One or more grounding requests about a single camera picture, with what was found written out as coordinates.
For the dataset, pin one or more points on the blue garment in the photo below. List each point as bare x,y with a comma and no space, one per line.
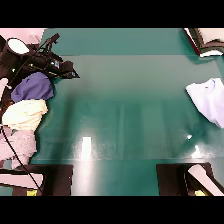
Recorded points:
34,87

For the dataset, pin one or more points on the cream garment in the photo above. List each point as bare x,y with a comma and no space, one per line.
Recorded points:
26,115

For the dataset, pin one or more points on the pale pink garment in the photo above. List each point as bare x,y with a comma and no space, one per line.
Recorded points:
19,146

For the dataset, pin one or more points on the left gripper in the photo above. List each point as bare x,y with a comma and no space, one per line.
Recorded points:
67,69

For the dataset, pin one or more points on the white T-shirt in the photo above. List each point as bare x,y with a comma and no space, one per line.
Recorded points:
209,99

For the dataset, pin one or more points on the red garment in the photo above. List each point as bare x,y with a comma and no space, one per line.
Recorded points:
192,40

